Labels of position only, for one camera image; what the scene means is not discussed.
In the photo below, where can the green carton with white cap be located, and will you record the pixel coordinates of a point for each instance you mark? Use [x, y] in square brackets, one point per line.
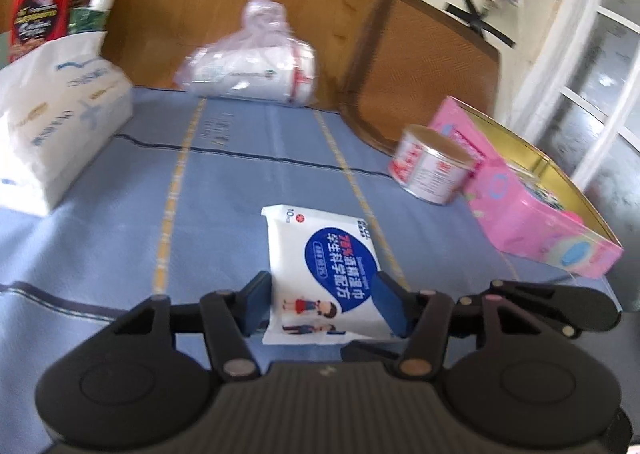
[90, 17]

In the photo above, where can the white wet wipes pack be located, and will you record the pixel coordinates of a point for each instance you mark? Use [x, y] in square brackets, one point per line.
[320, 254]

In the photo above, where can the blue tablecloth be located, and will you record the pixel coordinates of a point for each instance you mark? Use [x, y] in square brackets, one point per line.
[175, 194]

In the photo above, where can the pink tin box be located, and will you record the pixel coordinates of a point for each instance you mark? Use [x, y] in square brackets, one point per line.
[520, 219]

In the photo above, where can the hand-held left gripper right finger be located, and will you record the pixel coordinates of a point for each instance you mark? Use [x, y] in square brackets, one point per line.
[392, 306]

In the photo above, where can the clear bag with white roll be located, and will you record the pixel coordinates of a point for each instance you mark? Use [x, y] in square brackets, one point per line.
[250, 69]

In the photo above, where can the brown woven chair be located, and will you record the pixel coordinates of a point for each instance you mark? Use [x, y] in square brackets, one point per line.
[425, 64]

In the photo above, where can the white soft tissue pack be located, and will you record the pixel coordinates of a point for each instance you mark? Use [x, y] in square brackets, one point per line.
[55, 134]

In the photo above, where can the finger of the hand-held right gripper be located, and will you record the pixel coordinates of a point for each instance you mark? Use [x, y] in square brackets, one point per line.
[560, 309]
[375, 353]

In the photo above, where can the black tape cross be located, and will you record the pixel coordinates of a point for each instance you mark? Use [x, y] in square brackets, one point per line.
[477, 17]

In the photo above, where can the white-framed frosted window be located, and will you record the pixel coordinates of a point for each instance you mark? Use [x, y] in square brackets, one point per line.
[595, 99]

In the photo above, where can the small red-white tin can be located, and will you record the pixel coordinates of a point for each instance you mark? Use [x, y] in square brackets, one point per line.
[430, 164]

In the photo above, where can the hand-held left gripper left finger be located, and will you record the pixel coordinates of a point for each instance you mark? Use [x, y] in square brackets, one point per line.
[257, 304]

